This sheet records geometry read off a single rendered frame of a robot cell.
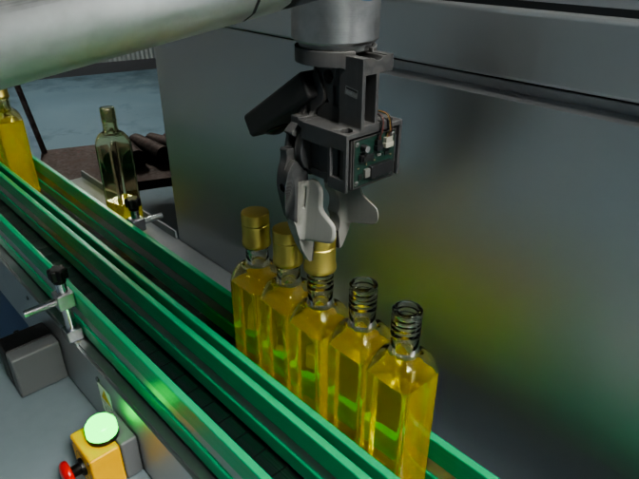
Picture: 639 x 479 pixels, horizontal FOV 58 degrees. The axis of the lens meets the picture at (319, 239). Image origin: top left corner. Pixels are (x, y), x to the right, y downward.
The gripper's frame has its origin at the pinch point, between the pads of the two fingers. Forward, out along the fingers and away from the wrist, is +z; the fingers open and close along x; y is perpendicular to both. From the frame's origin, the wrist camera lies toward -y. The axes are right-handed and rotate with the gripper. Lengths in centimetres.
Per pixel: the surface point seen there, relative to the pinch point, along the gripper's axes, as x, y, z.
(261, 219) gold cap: -0.1, -9.9, 1.2
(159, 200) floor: 107, -263, 118
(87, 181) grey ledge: 13, -104, 29
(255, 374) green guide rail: -4.1, -7.7, 21.2
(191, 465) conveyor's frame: -14.6, -7.3, 29.1
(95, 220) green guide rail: 3, -74, 26
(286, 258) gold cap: -0.9, -4.5, 3.8
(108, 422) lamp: -18.3, -23.6, 31.8
